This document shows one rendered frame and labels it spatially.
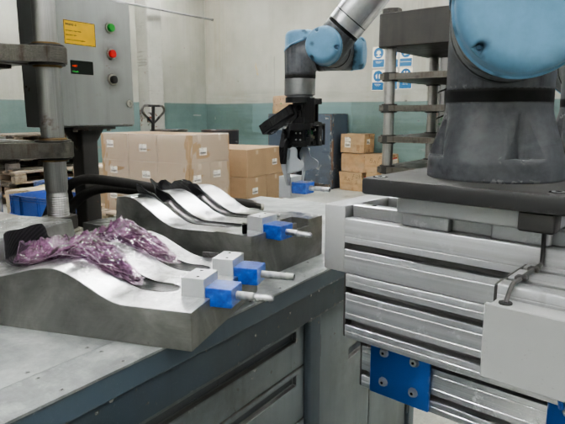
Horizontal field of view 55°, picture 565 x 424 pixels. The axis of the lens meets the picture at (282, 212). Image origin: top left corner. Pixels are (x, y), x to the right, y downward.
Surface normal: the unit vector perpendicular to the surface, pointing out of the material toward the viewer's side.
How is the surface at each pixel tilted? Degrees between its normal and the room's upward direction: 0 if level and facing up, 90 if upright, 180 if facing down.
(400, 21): 90
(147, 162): 96
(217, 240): 90
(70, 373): 0
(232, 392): 90
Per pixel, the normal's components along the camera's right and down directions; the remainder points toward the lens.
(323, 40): -0.33, 0.17
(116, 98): 0.83, 0.10
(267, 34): -0.61, 0.14
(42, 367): 0.00, -0.98
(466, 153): -0.66, -0.18
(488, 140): -0.47, -0.15
